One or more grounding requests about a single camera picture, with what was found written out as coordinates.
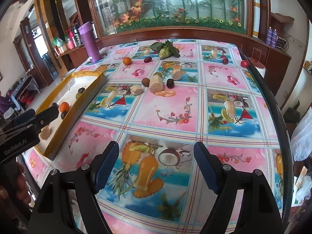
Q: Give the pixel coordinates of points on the left human hand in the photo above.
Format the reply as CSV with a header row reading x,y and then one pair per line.
x,y
9,173

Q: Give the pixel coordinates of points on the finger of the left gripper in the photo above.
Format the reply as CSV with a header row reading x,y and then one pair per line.
x,y
20,119
39,121

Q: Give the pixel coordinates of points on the white foam tray yellow tape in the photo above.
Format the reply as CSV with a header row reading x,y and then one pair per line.
x,y
66,90

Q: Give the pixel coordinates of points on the beige root chunk centre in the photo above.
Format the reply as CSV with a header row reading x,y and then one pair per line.
x,y
156,83

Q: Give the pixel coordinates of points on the large beige root chunk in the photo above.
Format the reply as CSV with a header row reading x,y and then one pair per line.
x,y
45,133

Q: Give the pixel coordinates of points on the purple bottles on shelf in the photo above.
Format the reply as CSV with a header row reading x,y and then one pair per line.
x,y
272,37

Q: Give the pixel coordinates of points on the small beige chunk far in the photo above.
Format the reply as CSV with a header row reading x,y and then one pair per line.
x,y
177,74

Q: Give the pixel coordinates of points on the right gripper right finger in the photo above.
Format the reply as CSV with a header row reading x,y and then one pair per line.
x,y
258,213

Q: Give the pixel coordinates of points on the brown round fruit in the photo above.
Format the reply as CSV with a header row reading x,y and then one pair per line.
x,y
145,82

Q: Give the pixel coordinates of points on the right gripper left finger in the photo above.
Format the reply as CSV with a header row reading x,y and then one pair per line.
x,y
52,211

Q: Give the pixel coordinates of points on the purple thermos bottle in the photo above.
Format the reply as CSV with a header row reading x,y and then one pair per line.
x,y
88,38

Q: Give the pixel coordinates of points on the dark red date fruit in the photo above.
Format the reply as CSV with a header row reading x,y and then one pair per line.
x,y
147,59

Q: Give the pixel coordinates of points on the dark plum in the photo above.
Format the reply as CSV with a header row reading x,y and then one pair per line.
x,y
170,83
63,115
81,90

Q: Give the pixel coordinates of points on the small beige root piece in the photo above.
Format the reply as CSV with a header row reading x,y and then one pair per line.
x,y
136,90

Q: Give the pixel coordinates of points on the small dark cherry fruit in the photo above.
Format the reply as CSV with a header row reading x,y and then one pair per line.
x,y
225,61

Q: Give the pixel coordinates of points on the red cherry tomato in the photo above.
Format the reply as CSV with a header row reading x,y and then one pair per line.
x,y
244,64

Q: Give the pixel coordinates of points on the far small orange tangerine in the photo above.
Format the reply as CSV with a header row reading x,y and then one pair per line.
x,y
127,61

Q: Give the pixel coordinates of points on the green leafy custard apple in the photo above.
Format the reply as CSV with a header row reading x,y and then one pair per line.
x,y
165,49

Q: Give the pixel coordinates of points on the seated person purple shirt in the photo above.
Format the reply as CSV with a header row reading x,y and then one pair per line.
x,y
5,103

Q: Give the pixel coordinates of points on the white plastic bag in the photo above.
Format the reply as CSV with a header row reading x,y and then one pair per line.
x,y
301,150

